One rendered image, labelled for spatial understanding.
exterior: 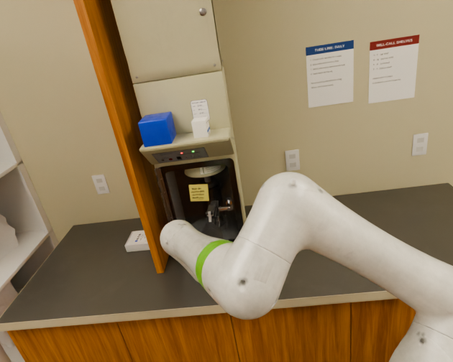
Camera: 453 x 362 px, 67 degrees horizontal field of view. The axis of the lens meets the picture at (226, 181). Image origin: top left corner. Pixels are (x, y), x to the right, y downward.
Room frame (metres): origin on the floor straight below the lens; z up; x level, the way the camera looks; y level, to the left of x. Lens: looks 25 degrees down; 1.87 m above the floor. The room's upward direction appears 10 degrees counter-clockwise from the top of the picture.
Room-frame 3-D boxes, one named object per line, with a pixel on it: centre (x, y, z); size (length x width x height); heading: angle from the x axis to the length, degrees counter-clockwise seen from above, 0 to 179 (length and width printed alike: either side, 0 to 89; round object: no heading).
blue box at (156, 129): (1.19, 0.21, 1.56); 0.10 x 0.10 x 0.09; 84
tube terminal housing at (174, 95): (1.36, 0.10, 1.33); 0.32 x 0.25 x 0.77; 84
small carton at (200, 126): (1.18, 0.06, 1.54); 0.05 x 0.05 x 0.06; 79
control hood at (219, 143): (1.18, 0.12, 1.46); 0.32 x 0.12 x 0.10; 84
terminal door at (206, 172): (1.23, 0.11, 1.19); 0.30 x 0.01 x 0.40; 84
